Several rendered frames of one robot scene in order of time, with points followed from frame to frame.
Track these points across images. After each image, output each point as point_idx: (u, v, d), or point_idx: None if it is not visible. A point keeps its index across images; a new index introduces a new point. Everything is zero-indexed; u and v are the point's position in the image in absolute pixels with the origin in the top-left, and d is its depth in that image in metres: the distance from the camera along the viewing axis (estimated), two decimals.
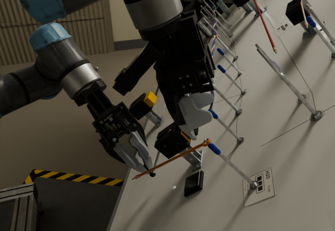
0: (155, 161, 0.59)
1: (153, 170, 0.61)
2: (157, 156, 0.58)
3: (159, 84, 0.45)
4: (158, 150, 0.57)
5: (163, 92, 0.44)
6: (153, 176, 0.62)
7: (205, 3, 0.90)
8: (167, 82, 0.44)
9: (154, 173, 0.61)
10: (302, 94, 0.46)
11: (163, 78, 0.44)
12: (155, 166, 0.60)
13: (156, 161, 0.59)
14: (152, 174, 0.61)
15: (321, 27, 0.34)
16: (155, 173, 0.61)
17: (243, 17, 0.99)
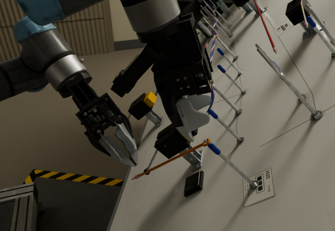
0: (151, 159, 0.59)
1: (148, 168, 0.61)
2: (154, 154, 0.58)
3: (156, 86, 0.45)
4: (156, 149, 0.57)
5: (161, 94, 0.45)
6: (147, 174, 0.61)
7: (205, 3, 0.90)
8: (164, 84, 0.45)
9: (149, 172, 0.61)
10: (302, 94, 0.46)
11: (160, 80, 0.44)
12: (150, 164, 0.60)
13: (152, 160, 0.59)
14: (146, 173, 0.61)
15: (321, 27, 0.34)
16: None
17: (243, 17, 0.99)
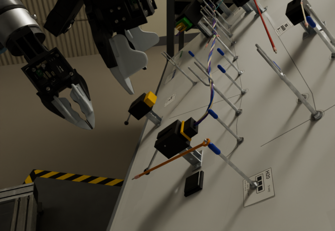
0: (151, 159, 0.59)
1: (148, 168, 0.61)
2: (154, 154, 0.58)
3: (88, 18, 0.41)
4: (156, 149, 0.57)
5: (90, 22, 0.40)
6: (147, 174, 0.61)
7: (205, 3, 0.90)
8: (96, 15, 0.40)
9: (149, 172, 0.61)
10: (302, 94, 0.46)
11: (91, 9, 0.40)
12: (150, 164, 0.60)
13: (152, 160, 0.59)
14: (146, 173, 0.61)
15: (321, 27, 0.34)
16: None
17: (243, 17, 0.99)
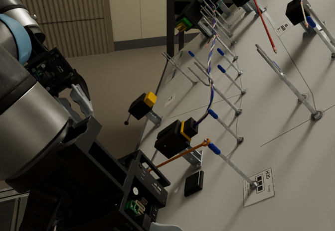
0: (151, 159, 0.59)
1: (148, 168, 0.61)
2: (154, 154, 0.58)
3: None
4: (156, 149, 0.57)
5: None
6: None
7: (205, 3, 0.90)
8: None
9: (149, 172, 0.61)
10: (302, 94, 0.46)
11: None
12: None
13: (152, 160, 0.59)
14: None
15: (321, 27, 0.34)
16: None
17: (243, 17, 0.99)
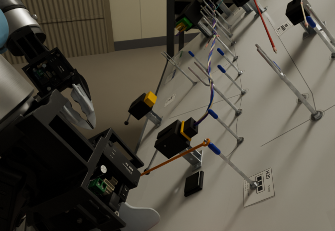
0: (151, 159, 0.59)
1: (148, 168, 0.61)
2: (154, 154, 0.58)
3: (35, 227, 0.25)
4: (156, 149, 0.57)
5: None
6: (147, 174, 0.61)
7: (205, 3, 0.90)
8: (44, 223, 0.24)
9: (149, 172, 0.61)
10: (302, 94, 0.46)
11: (33, 220, 0.24)
12: (150, 164, 0.60)
13: (152, 160, 0.59)
14: (146, 173, 0.61)
15: (321, 27, 0.34)
16: None
17: (243, 17, 0.99)
